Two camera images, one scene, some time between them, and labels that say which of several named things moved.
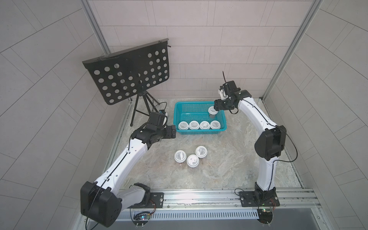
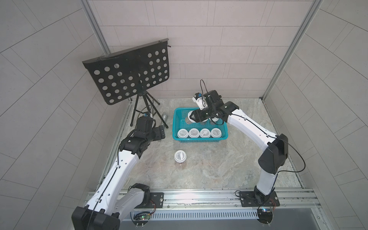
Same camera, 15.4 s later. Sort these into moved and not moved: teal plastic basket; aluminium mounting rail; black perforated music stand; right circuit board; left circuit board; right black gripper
Moved: right black gripper; teal plastic basket
Not moved: black perforated music stand; left circuit board; aluminium mounting rail; right circuit board
